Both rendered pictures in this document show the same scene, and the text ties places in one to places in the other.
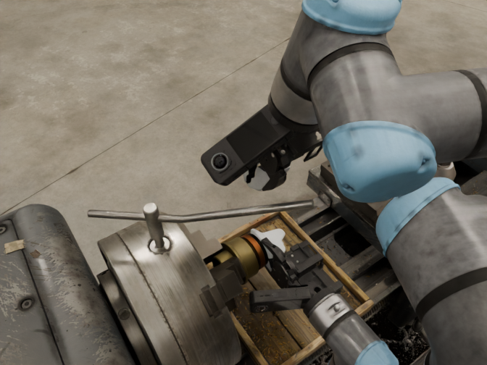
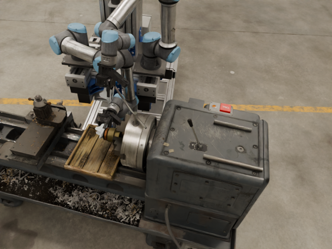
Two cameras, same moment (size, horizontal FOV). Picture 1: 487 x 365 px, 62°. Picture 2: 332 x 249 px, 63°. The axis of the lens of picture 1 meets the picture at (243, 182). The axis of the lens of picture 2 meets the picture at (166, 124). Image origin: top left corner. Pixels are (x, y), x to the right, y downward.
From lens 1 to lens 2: 1.44 m
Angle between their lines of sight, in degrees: 79
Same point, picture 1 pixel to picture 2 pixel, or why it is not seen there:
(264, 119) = (113, 72)
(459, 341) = (128, 55)
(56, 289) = (164, 127)
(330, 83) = (125, 39)
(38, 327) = (173, 123)
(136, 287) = (149, 120)
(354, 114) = (128, 37)
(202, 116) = not seen: outside the picture
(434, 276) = (120, 57)
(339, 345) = (120, 103)
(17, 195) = not seen: outside the picture
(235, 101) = not seen: outside the picture
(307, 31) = (117, 41)
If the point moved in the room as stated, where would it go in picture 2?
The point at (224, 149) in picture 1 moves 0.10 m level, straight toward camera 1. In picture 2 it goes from (123, 79) to (138, 71)
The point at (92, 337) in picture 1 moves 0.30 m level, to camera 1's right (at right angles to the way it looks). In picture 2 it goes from (165, 115) to (131, 87)
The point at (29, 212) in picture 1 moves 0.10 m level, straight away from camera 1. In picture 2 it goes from (155, 153) to (152, 170)
